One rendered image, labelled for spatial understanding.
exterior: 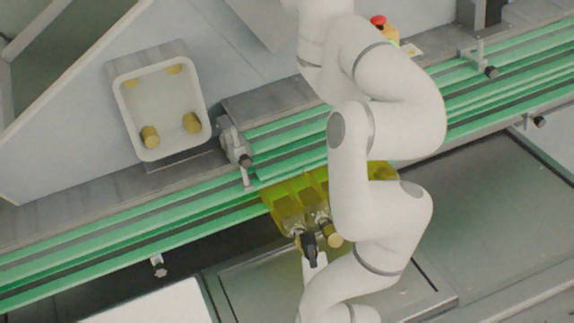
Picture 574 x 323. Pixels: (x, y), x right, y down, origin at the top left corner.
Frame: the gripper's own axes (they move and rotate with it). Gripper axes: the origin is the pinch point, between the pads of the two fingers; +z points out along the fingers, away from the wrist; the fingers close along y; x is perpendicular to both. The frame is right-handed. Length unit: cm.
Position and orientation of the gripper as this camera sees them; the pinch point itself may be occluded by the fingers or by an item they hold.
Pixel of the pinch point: (309, 248)
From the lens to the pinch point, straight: 130.6
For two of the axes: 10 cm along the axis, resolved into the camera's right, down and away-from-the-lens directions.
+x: -9.8, 1.8, -0.2
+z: -1.3, -6.1, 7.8
